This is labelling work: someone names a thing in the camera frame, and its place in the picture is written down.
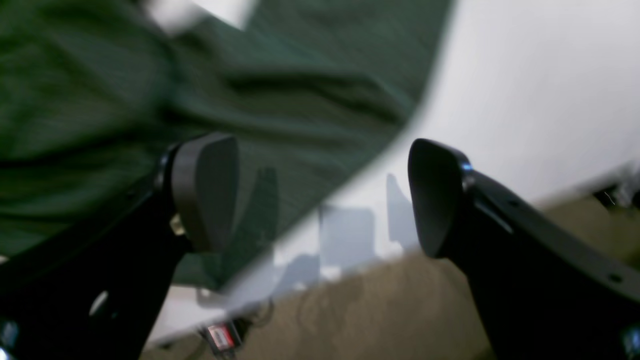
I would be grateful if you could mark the black box with red label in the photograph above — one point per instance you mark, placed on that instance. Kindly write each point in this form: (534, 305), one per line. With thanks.
(226, 338)

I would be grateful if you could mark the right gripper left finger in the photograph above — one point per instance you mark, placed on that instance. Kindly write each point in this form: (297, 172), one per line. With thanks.
(97, 287)

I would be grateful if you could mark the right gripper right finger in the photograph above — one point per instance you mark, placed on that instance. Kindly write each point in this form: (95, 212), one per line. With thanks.
(541, 294)

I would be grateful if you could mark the dark green t-shirt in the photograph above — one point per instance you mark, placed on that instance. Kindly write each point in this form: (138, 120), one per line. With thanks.
(93, 92)

